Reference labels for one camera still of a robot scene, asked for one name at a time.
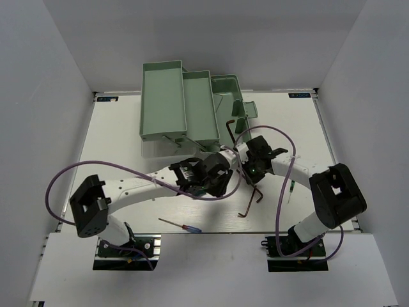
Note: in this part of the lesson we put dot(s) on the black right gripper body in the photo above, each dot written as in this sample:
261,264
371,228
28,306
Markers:
252,169

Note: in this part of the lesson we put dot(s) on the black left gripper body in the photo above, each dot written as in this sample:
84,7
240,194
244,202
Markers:
217,187

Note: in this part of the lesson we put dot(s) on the brown hex key front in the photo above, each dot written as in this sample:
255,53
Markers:
244,215

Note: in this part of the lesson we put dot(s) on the thin green precision screwdriver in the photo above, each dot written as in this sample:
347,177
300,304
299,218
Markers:
291,189

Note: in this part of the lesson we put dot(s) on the long brown hex key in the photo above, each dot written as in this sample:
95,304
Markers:
230,132

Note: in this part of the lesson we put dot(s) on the mint green plastic toolbox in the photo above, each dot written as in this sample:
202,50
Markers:
185,112

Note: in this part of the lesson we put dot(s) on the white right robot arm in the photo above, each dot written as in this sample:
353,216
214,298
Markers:
336,195

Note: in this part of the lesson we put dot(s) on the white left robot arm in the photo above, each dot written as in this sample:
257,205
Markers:
95,200

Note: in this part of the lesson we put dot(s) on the blue red handled screwdriver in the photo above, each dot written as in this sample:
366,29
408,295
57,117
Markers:
187,228

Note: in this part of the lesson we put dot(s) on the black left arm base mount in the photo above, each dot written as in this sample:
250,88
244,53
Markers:
142,255

